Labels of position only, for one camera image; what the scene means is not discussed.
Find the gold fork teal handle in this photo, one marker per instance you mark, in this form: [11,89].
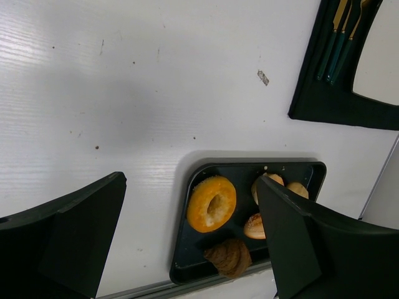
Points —
[345,41]

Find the long pale bread roll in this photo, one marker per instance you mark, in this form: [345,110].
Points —
[299,189]

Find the black placemat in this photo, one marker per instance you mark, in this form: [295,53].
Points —
[317,100]

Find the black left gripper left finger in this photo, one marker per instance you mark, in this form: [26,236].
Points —
[59,249]

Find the round orange bun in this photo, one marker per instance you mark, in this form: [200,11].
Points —
[254,228]

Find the orange sugared donut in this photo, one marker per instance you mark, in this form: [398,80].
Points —
[211,204]

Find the aluminium table rail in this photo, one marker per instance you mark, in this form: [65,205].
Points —
[167,289]

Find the round glazed bun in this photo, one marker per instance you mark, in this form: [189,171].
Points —
[274,177]

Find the gold knife teal handle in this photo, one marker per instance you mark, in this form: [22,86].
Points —
[335,42]

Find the white square plate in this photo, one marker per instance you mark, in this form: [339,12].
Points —
[376,76]

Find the black baking tray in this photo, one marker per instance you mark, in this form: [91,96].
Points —
[188,264]

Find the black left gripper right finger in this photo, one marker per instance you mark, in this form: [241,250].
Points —
[319,253]

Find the brown chocolate croissant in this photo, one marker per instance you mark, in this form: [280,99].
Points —
[231,258]

